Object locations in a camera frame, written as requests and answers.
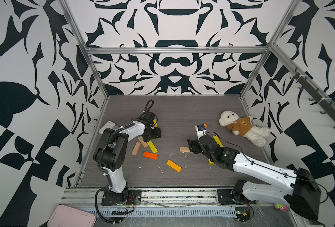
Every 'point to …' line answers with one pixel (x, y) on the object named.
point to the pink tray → (65, 216)
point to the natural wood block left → (136, 149)
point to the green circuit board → (242, 213)
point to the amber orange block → (173, 165)
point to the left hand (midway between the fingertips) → (155, 134)
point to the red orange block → (150, 155)
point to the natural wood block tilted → (145, 144)
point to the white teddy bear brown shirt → (243, 126)
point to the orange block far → (205, 125)
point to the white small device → (110, 124)
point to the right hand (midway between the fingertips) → (192, 137)
